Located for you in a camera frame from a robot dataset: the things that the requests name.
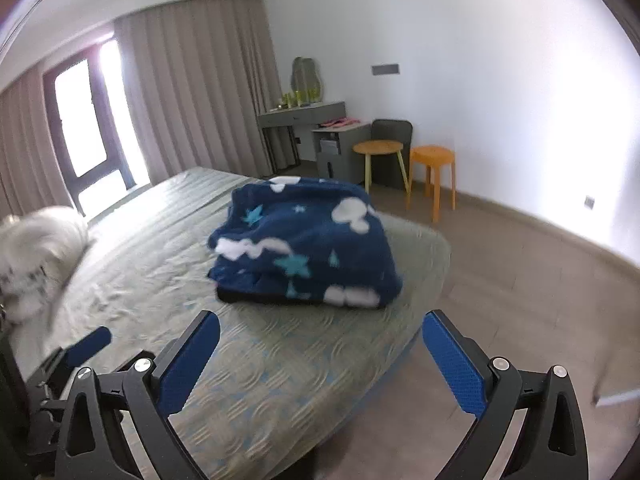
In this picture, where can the wall socket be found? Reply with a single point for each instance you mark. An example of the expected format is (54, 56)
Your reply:
(590, 201)

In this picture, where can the blue star-patterned fleece blanket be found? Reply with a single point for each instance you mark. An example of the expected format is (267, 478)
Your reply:
(310, 240)

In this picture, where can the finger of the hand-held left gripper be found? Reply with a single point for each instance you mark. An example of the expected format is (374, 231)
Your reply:
(90, 342)

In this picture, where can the beige curtain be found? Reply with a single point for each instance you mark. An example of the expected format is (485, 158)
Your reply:
(200, 90)
(25, 150)

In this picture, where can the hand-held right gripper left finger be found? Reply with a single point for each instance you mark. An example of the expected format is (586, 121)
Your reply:
(187, 360)

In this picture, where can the pink item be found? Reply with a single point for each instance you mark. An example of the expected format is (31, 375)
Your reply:
(340, 122)

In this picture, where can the dark framed window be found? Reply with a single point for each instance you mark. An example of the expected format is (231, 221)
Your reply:
(80, 110)

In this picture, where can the grey desk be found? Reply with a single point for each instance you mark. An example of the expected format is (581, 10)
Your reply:
(300, 112)

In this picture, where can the grey chair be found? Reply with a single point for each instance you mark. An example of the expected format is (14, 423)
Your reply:
(392, 130)

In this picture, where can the folded pale green duvet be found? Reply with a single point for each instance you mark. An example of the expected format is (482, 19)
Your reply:
(40, 260)

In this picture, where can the yellow green bottle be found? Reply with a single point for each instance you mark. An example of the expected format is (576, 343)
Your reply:
(314, 94)
(300, 97)
(287, 100)

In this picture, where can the grey wall panel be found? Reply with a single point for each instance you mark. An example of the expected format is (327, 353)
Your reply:
(385, 69)

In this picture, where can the grey bedside cabinet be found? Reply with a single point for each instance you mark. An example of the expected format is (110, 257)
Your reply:
(345, 155)

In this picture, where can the orange stool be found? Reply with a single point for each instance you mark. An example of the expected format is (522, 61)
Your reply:
(430, 155)

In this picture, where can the wavy edge mirror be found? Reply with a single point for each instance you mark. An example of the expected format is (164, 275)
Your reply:
(306, 77)

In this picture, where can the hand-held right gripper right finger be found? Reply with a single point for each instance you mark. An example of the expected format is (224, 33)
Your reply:
(455, 365)

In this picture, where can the bed with green quilted cover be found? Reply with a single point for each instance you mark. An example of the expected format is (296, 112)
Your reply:
(275, 385)

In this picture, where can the round wooden stool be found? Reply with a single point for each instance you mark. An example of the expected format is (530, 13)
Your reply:
(377, 147)

